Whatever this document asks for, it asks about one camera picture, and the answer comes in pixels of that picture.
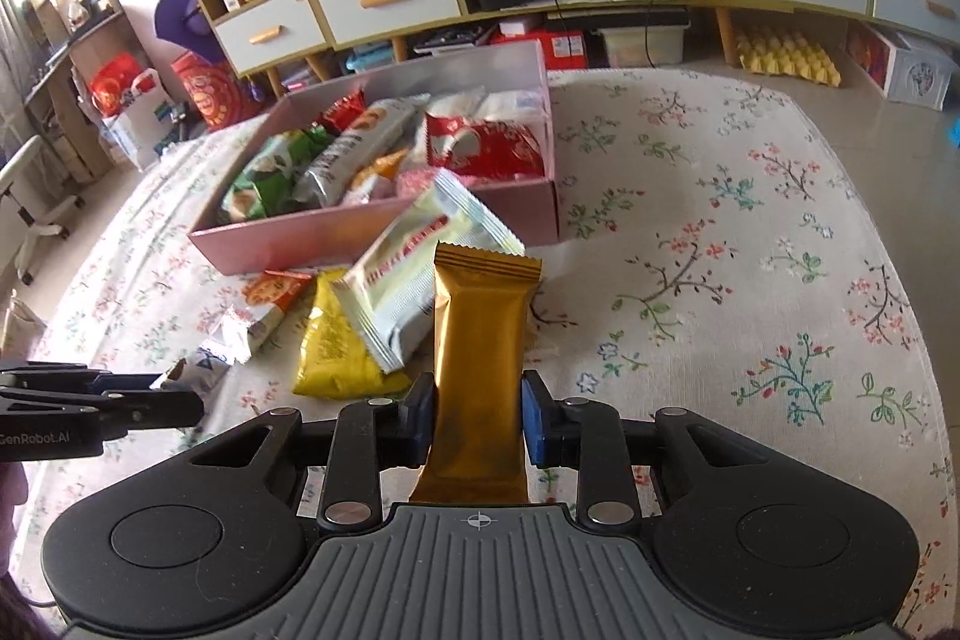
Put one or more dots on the round red bag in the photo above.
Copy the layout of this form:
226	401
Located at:
214	93

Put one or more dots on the red white gift bag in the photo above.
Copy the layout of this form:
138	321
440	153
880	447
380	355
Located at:
127	100

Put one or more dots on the purple hat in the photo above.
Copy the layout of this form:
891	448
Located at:
180	21

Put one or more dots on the white crumpled snack packet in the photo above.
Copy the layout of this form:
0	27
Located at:
236	332

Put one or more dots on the silver snack packet dark print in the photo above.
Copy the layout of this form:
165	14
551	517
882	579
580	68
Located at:
189	371

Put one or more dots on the blue lidded plastic container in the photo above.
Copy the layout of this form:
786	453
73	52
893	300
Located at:
375	59

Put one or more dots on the orange white snack packet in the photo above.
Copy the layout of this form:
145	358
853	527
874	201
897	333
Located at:
375	175

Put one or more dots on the grey office chair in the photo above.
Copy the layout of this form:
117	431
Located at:
30	205

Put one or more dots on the green snack packet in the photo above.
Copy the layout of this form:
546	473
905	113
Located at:
266	179

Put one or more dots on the orange cookie packet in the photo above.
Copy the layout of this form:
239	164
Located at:
276	295

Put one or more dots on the pink snack packet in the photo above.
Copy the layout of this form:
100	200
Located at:
416	184

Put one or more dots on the gold snack packet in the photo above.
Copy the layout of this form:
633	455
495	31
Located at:
472	347

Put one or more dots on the small red snack packet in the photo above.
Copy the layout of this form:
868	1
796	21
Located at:
343	111

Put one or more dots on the white cookie stick packet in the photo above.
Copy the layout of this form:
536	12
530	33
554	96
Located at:
352	151

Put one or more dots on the red cardboard box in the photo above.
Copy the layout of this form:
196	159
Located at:
555	49

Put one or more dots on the pink cardboard box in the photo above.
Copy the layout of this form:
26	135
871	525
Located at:
315	242

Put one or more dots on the yellow egg tray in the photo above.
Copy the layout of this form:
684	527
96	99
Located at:
787	57

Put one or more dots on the clear container with black lid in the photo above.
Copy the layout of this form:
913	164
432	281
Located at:
450	40

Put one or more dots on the yellow snack packet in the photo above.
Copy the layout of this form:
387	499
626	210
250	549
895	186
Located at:
334	355

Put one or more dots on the white printed box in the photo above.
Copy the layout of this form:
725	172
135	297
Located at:
907	66

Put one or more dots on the pale green cracker packet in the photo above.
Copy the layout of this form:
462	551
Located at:
420	280

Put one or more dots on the clear plastic container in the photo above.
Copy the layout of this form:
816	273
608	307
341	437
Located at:
645	44

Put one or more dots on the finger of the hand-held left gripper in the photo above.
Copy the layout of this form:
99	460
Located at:
165	407
112	379

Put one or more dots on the brown paper bag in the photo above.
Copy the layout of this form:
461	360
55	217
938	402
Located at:
19	329

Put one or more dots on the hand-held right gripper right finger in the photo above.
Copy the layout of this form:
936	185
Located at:
534	419

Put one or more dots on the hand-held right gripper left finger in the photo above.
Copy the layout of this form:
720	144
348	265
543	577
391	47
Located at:
420	419

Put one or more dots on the floral blanket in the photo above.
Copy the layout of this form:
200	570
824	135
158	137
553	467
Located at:
712	235

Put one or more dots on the wooden desk shelf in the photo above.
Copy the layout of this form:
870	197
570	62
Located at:
75	48

